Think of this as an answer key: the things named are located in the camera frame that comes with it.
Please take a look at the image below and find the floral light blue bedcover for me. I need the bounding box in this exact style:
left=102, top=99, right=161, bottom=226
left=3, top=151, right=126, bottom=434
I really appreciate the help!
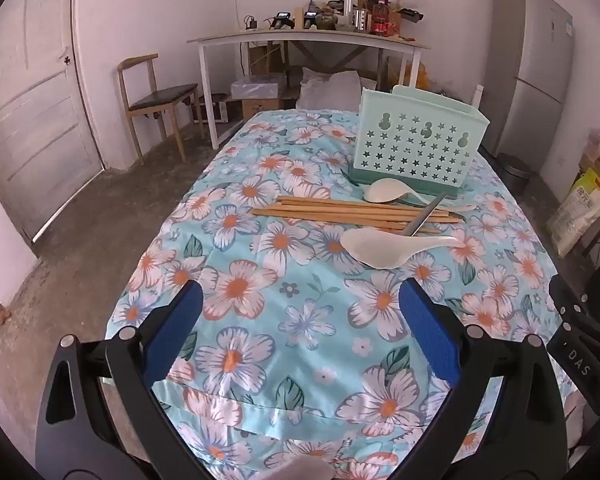
left=105, top=107, right=581, bottom=480

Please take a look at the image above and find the yellow plastic bag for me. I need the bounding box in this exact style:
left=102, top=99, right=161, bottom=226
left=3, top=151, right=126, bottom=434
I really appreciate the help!
left=416, top=62, right=437, bottom=92

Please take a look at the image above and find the yellow and white sack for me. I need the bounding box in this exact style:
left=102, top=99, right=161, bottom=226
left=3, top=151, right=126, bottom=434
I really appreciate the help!
left=547, top=167, right=600, bottom=259

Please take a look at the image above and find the cola bottle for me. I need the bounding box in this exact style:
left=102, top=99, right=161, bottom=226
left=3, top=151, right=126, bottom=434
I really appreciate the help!
left=371, top=2, right=392, bottom=37

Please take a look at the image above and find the small white oven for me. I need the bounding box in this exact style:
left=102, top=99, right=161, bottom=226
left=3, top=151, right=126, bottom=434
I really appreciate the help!
left=192, top=94, right=231, bottom=125

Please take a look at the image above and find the white panel door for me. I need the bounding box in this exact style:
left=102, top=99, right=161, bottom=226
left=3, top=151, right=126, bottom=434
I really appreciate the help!
left=0, top=0, right=107, bottom=246

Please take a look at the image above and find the bundle of wooden chopsticks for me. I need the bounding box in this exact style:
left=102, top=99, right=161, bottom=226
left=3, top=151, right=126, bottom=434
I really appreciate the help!
left=251, top=196, right=464, bottom=234

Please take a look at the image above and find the white table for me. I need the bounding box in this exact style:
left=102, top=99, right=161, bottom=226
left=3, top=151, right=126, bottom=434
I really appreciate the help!
left=187, top=27, right=431, bottom=150

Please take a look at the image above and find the wooden chair with dark seat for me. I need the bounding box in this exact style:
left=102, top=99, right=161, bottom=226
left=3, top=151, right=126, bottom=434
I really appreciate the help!
left=117, top=53, right=202, bottom=163

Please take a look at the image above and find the printed cardboard box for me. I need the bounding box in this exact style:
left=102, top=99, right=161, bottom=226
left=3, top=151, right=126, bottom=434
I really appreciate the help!
left=241, top=97, right=293, bottom=122

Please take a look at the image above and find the green plastic utensil holder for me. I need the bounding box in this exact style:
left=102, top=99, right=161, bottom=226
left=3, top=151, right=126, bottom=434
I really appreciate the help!
left=347, top=85, right=491, bottom=199

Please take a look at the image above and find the white foam box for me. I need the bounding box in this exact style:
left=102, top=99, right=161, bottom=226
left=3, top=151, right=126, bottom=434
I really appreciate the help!
left=230, top=75, right=287, bottom=102

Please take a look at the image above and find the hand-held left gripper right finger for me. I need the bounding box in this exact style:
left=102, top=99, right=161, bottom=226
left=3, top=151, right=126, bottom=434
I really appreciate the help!
left=399, top=277, right=569, bottom=480

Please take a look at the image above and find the grey refrigerator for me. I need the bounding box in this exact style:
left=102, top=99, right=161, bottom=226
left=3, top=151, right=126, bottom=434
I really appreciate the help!
left=480, top=0, right=576, bottom=172

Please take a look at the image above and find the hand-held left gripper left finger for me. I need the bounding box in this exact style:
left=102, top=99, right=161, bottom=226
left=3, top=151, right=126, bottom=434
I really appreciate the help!
left=35, top=280, right=205, bottom=480

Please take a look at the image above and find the metal spoon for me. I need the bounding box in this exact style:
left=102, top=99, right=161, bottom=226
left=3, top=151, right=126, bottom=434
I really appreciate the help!
left=402, top=194, right=449, bottom=236

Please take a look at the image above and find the metal trash can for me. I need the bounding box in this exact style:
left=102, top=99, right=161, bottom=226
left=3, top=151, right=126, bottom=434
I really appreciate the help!
left=495, top=152, right=534, bottom=194

